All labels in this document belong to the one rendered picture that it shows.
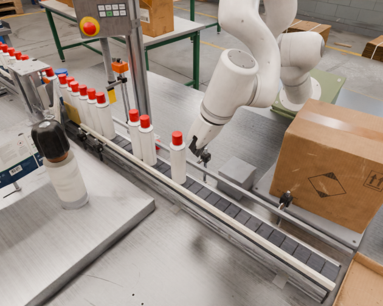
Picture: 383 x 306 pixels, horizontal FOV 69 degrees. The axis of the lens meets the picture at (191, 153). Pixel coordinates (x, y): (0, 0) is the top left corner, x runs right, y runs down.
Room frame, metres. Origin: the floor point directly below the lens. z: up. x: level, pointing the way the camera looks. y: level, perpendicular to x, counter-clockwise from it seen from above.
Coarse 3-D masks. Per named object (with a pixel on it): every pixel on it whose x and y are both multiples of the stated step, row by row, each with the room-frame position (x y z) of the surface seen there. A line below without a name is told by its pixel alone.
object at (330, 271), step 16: (128, 144) 0.89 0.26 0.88; (128, 160) 0.79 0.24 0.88; (160, 160) 0.79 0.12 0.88; (176, 192) 0.64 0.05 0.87; (192, 192) 0.63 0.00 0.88; (208, 192) 0.63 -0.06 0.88; (224, 208) 0.56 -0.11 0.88; (240, 208) 0.56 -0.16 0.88; (224, 224) 0.51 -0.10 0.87; (256, 224) 0.50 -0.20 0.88; (272, 240) 0.45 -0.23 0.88; (288, 240) 0.45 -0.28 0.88; (304, 256) 0.40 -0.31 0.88; (320, 256) 0.40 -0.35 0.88; (320, 272) 0.35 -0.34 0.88; (336, 272) 0.35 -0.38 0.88
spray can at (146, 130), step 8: (144, 120) 0.76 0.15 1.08; (144, 128) 0.77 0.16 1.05; (152, 128) 0.78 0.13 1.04; (144, 136) 0.76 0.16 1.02; (152, 136) 0.77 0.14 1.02; (144, 144) 0.76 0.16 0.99; (152, 144) 0.76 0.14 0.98; (144, 152) 0.76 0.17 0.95; (152, 152) 0.76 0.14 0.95; (144, 160) 0.76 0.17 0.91; (152, 160) 0.76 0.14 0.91
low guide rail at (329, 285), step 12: (96, 132) 0.93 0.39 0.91; (108, 144) 0.86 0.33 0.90; (132, 156) 0.78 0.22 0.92; (144, 168) 0.73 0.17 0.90; (168, 180) 0.65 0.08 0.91; (204, 204) 0.55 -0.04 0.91; (228, 216) 0.50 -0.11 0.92; (240, 228) 0.47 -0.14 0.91; (264, 240) 0.42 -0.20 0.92; (276, 252) 0.39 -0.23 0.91; (300, 264) 0.36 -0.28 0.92; (312, 276) 0.33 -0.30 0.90
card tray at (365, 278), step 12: (360, 264) 0.40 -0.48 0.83; (372, 264) 0.39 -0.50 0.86; (348, 276) 0.36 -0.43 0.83; (360, 276) 0.36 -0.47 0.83; (372, 276) 0.36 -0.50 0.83; (348, 288) 0.33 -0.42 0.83; (360, 288) 0.33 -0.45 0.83; (372, 288) 0.33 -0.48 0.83; (336, 300) 0.30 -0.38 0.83; (348, 300) 0.30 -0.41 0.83; (360, 300) 0.30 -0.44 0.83; (372, 300) 0.30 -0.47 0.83
